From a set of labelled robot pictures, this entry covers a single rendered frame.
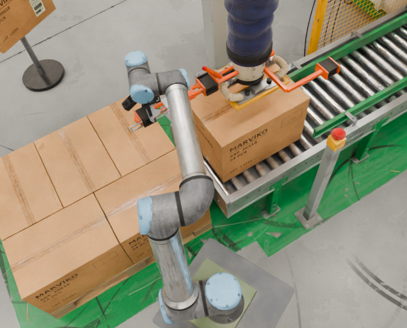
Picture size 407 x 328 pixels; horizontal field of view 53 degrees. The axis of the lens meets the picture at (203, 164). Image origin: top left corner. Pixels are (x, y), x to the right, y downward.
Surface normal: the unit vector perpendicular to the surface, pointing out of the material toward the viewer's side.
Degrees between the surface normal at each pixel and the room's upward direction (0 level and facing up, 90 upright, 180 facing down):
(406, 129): 0
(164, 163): 0
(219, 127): 0
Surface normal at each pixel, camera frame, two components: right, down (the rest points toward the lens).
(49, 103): -0.07, -0.52
